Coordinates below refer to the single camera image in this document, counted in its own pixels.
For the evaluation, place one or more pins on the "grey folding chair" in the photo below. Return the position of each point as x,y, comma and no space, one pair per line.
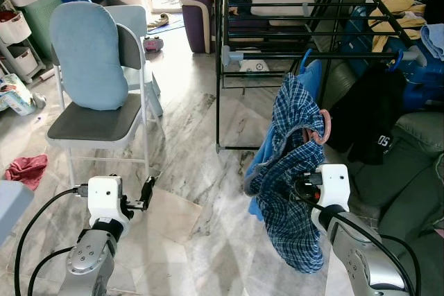
90,126

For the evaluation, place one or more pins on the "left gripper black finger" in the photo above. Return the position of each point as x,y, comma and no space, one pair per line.
148,190

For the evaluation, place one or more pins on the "dusky red rag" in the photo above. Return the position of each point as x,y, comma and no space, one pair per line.
28,171

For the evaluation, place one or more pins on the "black garment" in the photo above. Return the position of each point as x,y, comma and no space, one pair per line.
368,116

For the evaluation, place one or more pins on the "yellow clothes pile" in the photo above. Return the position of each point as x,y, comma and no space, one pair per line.
395,22

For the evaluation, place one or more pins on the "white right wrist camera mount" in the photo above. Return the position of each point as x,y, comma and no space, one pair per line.
331,192

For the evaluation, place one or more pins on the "beige cloth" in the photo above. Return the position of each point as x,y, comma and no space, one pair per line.
163,22

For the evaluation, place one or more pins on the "purple armchair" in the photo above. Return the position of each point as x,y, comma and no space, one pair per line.
196,25

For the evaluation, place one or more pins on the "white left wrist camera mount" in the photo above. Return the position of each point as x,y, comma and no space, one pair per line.
105,199

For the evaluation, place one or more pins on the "blue plastic hanger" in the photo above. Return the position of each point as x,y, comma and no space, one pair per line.
304,60
399,62

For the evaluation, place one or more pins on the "pink plastic hanger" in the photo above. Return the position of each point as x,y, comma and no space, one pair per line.
327,126

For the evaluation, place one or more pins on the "blue shirt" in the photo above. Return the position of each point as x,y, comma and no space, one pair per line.
312,81

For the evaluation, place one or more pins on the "light blue cushion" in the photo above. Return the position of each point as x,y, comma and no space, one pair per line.
87,53

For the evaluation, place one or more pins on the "white shelf with bins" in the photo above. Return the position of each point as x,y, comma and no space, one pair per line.
21,32

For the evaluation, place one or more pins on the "plastic wrapped pack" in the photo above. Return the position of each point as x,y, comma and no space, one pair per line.
17,95

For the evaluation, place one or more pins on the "pink toy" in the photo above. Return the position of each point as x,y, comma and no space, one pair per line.
153,44

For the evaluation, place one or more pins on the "light blue folded cloth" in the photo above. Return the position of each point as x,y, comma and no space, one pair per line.
433,41

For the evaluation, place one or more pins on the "white printed bag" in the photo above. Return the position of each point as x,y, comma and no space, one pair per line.
254,66

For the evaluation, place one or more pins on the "green box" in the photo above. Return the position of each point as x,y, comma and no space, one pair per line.
41,15

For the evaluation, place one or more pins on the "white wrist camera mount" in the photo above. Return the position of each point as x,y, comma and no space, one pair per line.
105,199
331,192

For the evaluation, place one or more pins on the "black drying rack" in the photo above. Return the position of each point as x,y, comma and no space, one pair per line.
219,102

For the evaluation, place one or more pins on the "blue bag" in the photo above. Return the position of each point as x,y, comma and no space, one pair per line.
423,84

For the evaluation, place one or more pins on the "blue plaid shorts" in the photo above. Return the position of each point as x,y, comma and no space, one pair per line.
291,199

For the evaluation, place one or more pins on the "grey-green sofa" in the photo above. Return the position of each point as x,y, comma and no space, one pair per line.
409,192

